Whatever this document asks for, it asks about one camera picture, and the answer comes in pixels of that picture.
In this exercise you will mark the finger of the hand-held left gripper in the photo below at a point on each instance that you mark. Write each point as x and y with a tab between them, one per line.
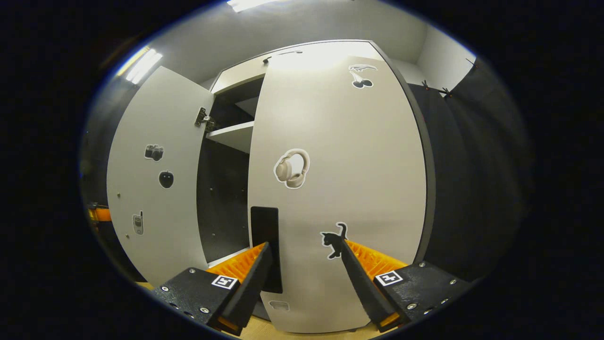
101	215

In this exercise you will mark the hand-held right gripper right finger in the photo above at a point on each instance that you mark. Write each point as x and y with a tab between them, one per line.
363	288

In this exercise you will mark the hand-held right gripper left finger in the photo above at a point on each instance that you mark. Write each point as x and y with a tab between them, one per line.
250	288

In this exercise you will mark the white shoe cabinet door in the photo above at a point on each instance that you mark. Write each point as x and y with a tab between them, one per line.
354	179
179	141

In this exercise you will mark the white shoe cabinet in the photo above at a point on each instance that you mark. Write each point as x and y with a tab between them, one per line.
231	137

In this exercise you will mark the metal door hinge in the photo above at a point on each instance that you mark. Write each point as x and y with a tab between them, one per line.
203	117

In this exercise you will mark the white cabinet drawer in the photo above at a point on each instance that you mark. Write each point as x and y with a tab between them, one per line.
238	75

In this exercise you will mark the black backdrop cloth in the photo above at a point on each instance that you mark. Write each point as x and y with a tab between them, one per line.
472	189

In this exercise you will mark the ceiling light panel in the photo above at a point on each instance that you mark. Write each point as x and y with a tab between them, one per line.
141	65
250	4

